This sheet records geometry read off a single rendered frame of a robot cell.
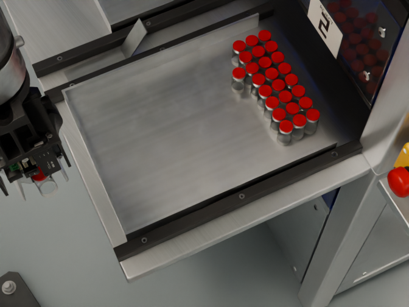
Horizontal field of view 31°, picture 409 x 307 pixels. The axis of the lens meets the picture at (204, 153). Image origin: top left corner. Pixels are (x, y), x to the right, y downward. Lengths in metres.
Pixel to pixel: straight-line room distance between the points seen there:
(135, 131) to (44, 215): 0.97
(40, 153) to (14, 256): 1.35
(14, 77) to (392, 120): 0.54
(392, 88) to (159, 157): 0.37
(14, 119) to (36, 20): 0.64
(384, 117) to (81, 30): 0.53
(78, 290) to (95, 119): 0.90
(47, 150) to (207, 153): 0.45
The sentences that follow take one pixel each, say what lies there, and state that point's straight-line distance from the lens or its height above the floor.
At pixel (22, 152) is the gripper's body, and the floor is 1.28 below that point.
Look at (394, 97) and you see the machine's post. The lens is 0.97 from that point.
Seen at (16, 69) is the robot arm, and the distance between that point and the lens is 0.65.
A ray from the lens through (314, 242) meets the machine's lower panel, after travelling 1.59.
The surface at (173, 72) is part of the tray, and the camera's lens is 1.19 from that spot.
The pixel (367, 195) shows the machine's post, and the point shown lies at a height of 0.80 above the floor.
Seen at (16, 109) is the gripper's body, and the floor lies 1.33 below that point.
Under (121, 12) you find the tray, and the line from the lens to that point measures 1.26.
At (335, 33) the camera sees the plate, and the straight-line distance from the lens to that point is 1.06.
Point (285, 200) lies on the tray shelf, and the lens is 1.09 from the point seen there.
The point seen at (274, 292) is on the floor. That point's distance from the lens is 1.96.
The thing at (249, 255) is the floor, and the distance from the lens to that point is 1.99.
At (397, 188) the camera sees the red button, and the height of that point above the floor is 1.00.
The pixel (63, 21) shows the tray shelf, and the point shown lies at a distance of 1.27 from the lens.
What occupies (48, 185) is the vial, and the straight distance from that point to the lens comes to 0.87.
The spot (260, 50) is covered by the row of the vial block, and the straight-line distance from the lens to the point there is 1.16.
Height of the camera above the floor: 1.89
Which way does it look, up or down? 64 degrees down
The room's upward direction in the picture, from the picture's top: 1 degrees counter-clockwise
